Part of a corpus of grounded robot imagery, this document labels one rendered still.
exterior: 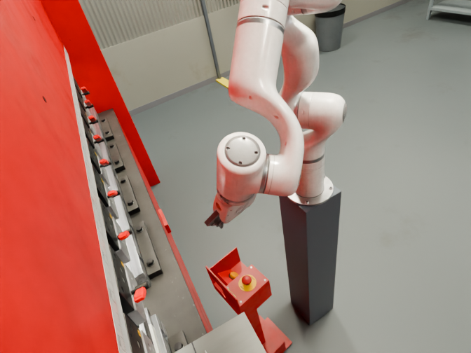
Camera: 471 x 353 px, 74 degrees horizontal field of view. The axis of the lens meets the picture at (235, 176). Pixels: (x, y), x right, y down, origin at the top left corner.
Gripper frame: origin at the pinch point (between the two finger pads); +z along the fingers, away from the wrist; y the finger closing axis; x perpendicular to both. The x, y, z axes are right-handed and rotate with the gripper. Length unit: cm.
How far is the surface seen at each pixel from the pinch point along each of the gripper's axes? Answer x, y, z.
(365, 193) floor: -23, 132, 149
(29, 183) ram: 14.9, -28.9, -33.0
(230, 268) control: -5, 0, 66
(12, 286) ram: -2, -33, -43
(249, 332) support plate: -25.6, -13.9, 21.9
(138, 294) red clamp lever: -2.0, -28.9, -2.9
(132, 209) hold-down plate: 47, -18, 68
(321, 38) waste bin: 178, 345, 246
